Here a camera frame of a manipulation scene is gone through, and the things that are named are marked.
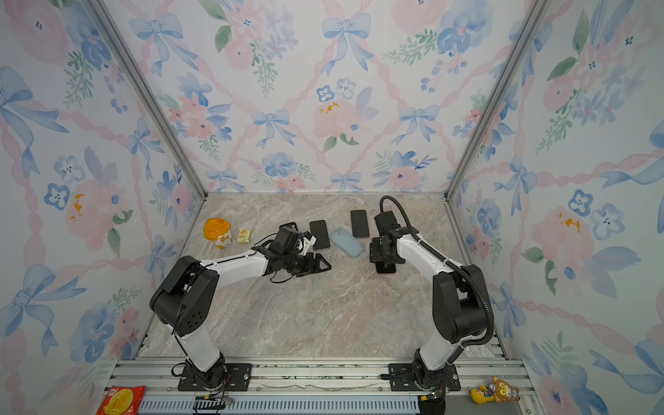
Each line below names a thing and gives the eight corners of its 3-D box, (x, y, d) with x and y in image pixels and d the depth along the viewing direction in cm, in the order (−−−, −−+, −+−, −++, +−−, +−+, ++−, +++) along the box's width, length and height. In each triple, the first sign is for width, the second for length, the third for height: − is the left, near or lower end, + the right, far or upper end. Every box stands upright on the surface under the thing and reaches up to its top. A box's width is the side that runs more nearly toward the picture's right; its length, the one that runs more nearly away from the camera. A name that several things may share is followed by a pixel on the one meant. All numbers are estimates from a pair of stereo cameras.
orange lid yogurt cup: (211, 250, 103) (200, 234, 95) (217, 234, 108) (206, 218, 100) (232, 250, 103) (223, 234, 95) (237, 234, 108) (228, 218, 100)
